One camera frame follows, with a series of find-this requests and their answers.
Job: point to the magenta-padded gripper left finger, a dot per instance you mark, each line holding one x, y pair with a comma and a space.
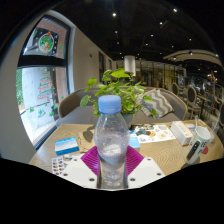
78, 170

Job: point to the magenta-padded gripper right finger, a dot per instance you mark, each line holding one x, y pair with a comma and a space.
146, 170

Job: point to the clear blue-capped water bottle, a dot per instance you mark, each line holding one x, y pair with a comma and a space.
111, 133

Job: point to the blue tissue pack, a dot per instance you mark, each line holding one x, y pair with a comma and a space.
66, 145

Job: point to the small blue box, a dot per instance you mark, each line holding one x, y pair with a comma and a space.
135, 142

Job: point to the printed menu sheet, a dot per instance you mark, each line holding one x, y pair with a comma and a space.
153, 133

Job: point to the grey curved sofa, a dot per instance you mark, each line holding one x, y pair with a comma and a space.
75, 115

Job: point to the white printed mug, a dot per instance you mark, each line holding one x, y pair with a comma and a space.
196, 143

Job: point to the flat round red coaster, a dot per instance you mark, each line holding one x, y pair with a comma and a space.
205, 150

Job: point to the grey zigzag pillow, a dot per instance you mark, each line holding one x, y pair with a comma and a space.
158, 103

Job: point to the black-framed decorated window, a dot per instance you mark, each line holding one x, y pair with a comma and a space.
43, 96

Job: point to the group of dining chairs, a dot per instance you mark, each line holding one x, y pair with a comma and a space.
191, 96

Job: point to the green potted plant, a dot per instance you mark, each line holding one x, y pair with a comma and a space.
116, 88

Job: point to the white round column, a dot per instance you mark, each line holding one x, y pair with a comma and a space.
129, 65

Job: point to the group of ceiling lights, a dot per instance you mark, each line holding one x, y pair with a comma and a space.
114, 14

